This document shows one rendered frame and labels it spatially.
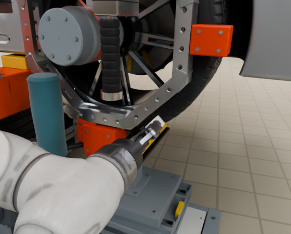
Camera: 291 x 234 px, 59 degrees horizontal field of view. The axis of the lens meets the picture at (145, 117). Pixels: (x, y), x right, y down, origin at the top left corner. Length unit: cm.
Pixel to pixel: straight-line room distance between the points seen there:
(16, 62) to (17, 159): 83
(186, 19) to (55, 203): 49
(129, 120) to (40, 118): 25
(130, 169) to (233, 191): 116
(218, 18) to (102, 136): 47
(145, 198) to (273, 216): 69
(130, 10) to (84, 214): 36
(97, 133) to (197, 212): 64
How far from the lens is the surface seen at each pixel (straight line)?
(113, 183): 40
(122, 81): 87
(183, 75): 66
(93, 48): 65
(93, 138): 84
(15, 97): 114
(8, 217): 99
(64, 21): 62
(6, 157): 42
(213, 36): 64
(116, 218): 110
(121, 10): 48
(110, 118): 79
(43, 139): 81
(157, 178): 118
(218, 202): 146
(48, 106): 76
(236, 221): 138
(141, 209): 102
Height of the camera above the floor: 90
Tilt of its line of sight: 22 degrees down
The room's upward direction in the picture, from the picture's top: 1 degrees clockwise
